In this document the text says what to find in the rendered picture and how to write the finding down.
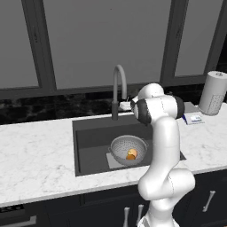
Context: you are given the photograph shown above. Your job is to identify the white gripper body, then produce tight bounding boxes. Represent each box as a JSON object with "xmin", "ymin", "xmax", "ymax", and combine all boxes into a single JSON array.
[{"xmin": 119, "ymin": 100, "xmax": 133, "ymax": 113}]

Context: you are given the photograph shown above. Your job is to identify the grey curved faucet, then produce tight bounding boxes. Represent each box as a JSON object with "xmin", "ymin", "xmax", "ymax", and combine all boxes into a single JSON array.
[{"xmin": 111, "ymin": 64, "xmax": 129, "ymax": 121}]

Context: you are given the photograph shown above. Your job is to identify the grey metal colander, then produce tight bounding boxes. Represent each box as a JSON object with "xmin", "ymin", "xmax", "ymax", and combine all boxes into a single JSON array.
[{"xmin": 107, "ymin": 134, "xmax": 150, "ymax": 167}]

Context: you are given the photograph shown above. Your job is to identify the pale orange peach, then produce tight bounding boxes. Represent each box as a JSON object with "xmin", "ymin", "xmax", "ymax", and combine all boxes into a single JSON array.
[{"xmin": 127, "ymin": 148, "xmax": 139, "ymax": 158}]

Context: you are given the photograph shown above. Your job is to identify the dark grey sink basin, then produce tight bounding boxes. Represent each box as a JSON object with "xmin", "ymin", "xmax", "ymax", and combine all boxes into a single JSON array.
[{"xmin": 72, "ymin": 113, "xmax": 187, "ymax": 177}]

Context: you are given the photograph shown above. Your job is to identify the blue and white sponge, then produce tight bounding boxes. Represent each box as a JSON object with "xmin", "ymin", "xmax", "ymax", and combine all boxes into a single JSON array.
[{"xmin": 181, "ymin": 113, "xmax": 206, "ymax": 126}]

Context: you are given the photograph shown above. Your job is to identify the white paper towel roll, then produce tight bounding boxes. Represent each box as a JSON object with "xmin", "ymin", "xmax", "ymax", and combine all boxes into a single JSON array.
[{"xmin": 197, "ymin": 70, "xmax": 227, "ymax": 117}]

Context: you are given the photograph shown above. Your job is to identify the dark framed window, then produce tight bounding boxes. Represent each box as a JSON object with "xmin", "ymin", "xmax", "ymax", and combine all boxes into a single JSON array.
[{"xmin": 0, "ymin": 0, "xmax": 227, "ymax": 100}]

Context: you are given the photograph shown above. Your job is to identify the dark cupboard door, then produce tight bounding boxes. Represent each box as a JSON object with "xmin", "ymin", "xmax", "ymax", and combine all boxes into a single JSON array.
[
  {"xmin": 80, "ymin": 189, "xmax": 149, "ymax": 227},
  {"xmin": 180, "ymin": 169, "xmax": 227, "ymax": 227}
]

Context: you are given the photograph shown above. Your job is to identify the dark dishwasher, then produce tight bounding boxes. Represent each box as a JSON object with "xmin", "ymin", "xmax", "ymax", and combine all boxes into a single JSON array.
[{"xmin": 0, "ymin": 202, "xmax": 39, "ymax": 227}]

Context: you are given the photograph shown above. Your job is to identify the white cupboard handle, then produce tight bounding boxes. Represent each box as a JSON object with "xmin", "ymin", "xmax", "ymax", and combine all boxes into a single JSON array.
[
  {"xmin": 202, "ymin": 190, "xmax": 216, "ymax": 213},
  {"xmin": 136, "ymin": 204, "xmax": 145, "ymax": 226},
  {"xmin": 122, "ymin": 207, "xmax": 130, "ymax": 227}
]

